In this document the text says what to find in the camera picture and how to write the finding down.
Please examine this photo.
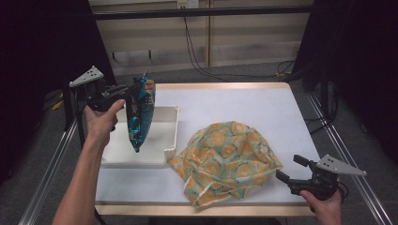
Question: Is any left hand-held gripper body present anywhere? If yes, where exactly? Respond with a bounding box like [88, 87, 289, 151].
[69, 65, 133, 113]

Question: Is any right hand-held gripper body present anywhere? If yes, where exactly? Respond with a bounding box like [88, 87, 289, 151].
[287, 154, 368, 202]

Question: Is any blue chip bag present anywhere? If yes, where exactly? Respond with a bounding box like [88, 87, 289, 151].
[125, 74, 157, 154]

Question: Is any white plastic tray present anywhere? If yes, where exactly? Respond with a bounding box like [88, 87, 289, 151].
[101, 105, 181, 166]

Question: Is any fruit print cloth bag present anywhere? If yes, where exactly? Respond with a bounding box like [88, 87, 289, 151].
[168, 120, 284, 209]

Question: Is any person's right hand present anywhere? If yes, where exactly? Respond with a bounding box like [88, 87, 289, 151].
[299, 187, 344, 225]

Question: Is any person's left hand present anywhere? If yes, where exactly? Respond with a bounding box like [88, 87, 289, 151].
[84, 98, 127, 148]

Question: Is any dark curtain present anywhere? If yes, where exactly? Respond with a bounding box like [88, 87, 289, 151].
[294, 0, 398, 163]
[0, 0, 117, 186]

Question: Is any black horizontal bar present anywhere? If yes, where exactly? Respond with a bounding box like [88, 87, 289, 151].
[93, 5, 314, 22]

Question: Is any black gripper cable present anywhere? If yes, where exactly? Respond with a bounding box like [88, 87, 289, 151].
[338, 182, 349, 200]

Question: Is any metal floor rail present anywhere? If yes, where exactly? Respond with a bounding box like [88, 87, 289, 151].
[18, 120, 79, 225]
[308, 92, 393, 225]

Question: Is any black floor cable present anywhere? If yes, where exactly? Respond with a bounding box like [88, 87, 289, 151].
[304, 93, 340, 136]

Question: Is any white wall socket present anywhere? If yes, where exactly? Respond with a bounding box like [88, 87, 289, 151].
[176, 0, 200, 9]

